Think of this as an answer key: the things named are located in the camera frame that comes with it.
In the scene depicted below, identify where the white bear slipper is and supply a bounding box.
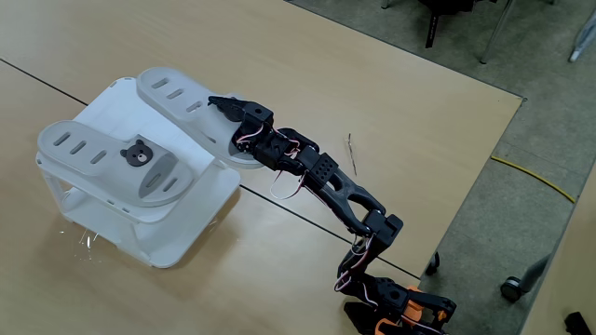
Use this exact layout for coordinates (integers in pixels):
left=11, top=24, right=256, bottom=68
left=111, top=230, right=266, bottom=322
left=136, top=66, right=266, bottom=169
left=36, top=119, right=195, bottom=208

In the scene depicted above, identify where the white two-tier box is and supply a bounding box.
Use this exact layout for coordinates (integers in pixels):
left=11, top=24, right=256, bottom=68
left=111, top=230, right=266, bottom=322
left=35, top=76, right=242, bottom=270

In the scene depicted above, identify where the thin metallic strip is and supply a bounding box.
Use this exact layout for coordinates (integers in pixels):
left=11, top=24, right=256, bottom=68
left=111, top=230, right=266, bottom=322
left=345, top=133, right=359, bottom=177

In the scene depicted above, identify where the clear tape scrap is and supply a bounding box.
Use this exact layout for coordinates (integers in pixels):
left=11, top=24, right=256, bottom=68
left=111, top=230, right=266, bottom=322
left=58, top=226, right=100, bottom=261

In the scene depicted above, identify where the black table caster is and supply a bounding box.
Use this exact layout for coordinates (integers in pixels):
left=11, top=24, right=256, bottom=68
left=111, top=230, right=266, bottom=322
left=424, top=251, right=441, bottom=276

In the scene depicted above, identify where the grey metal chair leg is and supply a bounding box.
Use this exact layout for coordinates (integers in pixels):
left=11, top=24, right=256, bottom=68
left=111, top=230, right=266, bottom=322
left=479, top=0, right=517, bottom=65

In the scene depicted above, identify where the chair base with caster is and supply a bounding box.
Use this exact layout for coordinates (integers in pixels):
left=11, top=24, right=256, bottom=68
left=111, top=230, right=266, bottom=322
left=499, top=253, right=553, bottom=304

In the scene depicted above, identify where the pale grey leg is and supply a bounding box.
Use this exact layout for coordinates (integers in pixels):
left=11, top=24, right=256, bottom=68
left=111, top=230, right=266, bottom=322
left=567, top=7, right=596, bottom=63

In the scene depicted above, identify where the black object on floor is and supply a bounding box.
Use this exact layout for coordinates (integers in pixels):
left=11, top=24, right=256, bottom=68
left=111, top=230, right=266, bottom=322
left=563, top=311, right=593, bottom=335

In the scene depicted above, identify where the black chair with strap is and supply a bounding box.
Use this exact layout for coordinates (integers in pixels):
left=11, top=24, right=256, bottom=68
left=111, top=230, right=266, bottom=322
left=417, top=0, right=497, bottom=49

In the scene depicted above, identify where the yellow floor cable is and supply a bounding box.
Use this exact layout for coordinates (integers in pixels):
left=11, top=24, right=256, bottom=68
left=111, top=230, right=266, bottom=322
left=490, top=155, right=577, bottom=205

